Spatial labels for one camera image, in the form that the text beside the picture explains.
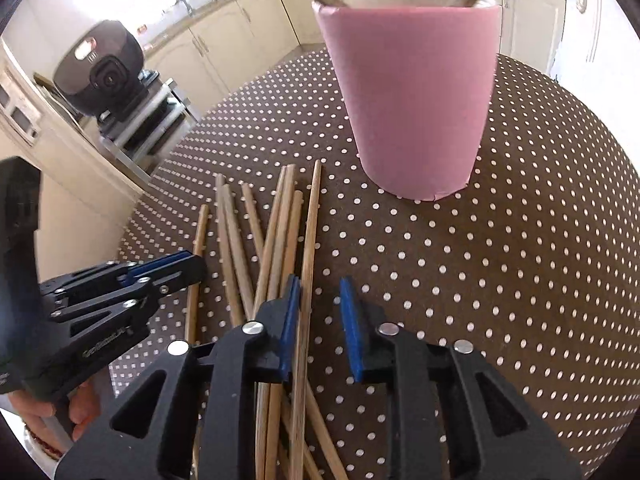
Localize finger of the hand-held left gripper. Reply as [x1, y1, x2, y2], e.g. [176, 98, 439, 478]
[40, 252, 208, 307]
[47, 280, 164, 379]

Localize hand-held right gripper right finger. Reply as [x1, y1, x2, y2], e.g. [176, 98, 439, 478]
[340, 276, 584, 480]

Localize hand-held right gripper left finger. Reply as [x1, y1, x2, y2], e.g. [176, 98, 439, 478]
[55, 274, 301, 480]

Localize pile of wooden chopsticks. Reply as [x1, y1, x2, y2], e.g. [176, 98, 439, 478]
[184, 159, 351, 480]

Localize pink cup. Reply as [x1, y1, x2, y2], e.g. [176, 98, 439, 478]
[312, 0, 501, 203]

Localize person's left hand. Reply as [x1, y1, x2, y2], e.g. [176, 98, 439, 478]
[8, 379, 102, 442]

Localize cream sideboard cabinet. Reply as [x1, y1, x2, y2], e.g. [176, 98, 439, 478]
[0, 40, 153, 286]

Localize metal shelf rack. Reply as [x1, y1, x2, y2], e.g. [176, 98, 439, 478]
[97, 70, 202, 175]

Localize brown polka dot tablecloth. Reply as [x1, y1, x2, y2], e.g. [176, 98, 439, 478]
[107, 45, 640, 480]

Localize cream lower kitchen cabinets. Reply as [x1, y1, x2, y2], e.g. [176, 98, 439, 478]
[145, 0, 568, 111]

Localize white panel door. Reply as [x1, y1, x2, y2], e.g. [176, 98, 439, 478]
[550, 0, 633, 88]

